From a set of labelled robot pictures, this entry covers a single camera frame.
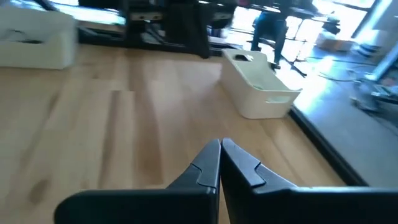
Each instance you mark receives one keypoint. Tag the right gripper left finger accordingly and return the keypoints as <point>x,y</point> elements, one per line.
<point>140,207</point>

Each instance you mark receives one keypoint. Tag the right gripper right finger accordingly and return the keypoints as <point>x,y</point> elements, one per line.
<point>295,205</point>

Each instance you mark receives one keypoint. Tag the white plastic basket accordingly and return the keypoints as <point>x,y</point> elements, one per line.
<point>248,93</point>
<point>46,53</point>

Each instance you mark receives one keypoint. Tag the person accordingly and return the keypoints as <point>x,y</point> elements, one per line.
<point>270,28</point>

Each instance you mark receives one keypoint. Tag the black rubber band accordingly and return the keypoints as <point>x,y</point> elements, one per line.
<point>28,40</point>

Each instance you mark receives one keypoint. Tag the brown cardboard box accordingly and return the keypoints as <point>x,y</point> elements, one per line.
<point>334,43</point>

